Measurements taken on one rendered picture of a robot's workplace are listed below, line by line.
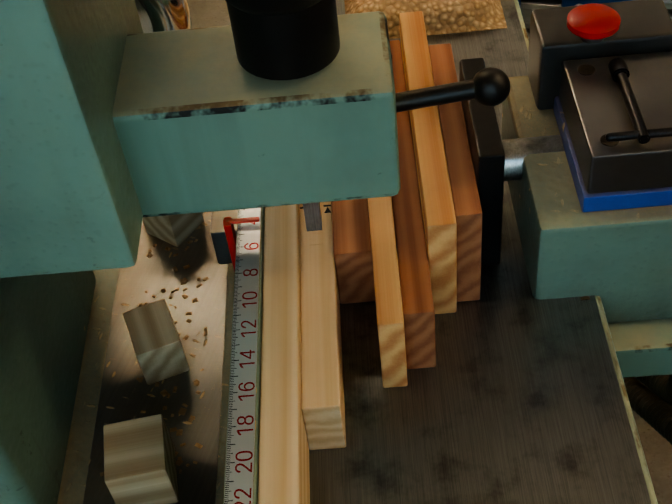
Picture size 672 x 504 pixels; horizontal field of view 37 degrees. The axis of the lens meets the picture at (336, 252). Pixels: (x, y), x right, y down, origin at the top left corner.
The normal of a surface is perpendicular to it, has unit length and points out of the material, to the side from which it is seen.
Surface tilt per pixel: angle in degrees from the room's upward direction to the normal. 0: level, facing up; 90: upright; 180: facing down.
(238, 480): 0
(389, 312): 0
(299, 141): 90
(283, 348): 0
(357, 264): 90
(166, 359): 90
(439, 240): 90
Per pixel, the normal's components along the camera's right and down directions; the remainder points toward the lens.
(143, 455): -0.09, -0.68
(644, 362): 0.04, 0.73
